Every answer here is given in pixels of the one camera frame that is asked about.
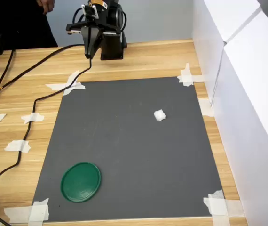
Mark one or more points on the white partition panel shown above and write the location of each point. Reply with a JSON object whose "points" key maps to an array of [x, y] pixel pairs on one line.
{"points": [[209, 35], [254, 117]]}

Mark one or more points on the person's hand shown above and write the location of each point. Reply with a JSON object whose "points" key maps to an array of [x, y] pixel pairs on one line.
{"points": [[47, 5]]}

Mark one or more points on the dark grey mat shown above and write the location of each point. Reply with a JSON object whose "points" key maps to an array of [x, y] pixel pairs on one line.
{"points": [[129, 150]]}

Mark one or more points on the white tape on mat edge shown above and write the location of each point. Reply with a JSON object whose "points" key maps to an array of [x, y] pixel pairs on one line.
{"points": [[205, 107]]}

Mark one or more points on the small white plastic terminal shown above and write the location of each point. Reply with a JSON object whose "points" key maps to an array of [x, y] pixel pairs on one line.
{"points": [[160, 115]]}

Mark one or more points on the round green lid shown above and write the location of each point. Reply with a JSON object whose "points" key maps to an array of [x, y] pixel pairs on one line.
{"points": [[81, 182]]}

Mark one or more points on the small white camera box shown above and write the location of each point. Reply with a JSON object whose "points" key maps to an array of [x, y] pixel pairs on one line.
{"points": [[91, 11]]}

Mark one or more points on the white tape on mat corner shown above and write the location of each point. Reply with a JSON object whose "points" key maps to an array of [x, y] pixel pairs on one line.
{"points": [[38, 210], [218, 207], [186, 78], [76, 86]]}

